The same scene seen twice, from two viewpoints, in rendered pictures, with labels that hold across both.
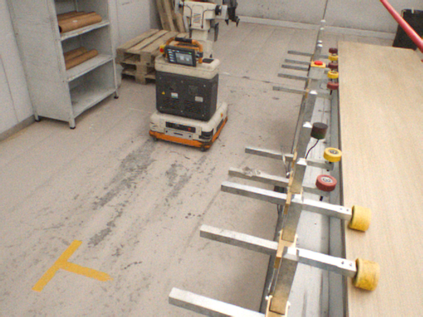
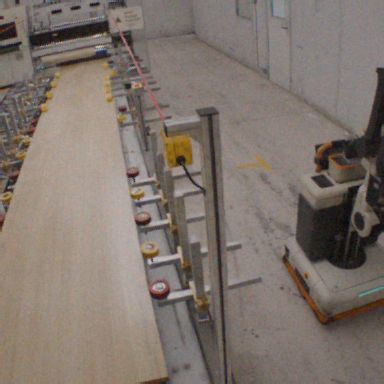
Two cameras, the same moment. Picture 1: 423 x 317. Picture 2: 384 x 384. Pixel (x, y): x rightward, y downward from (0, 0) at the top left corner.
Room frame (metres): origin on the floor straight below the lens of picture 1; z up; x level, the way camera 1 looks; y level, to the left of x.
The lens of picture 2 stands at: (4.41, -1.36, 1.97)
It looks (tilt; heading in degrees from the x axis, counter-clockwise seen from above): 31 degrees down; 155
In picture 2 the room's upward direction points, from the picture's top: 6 degrees counter-clockwise
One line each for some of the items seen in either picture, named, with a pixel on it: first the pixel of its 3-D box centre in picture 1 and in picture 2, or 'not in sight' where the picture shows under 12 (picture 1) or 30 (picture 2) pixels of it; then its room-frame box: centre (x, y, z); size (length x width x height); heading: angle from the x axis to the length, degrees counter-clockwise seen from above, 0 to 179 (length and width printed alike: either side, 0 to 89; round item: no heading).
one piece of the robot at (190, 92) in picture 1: (188, 81); (345, 208); (3.10, 0.27, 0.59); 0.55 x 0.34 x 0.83; 75
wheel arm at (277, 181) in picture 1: (277, 181); (145, 109); (1.25, -0.29, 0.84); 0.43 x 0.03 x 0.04; 76
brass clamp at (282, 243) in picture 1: (286, 247); not in sight; (0.76, -0.24, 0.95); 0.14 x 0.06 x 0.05; 166
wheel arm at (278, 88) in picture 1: (302, 92); (166, 178); (2.45, -0.62, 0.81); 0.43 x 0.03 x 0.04; 76
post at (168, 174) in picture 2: (315, 57); (173, 211); (2.96, -0.81, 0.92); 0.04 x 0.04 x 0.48; 76
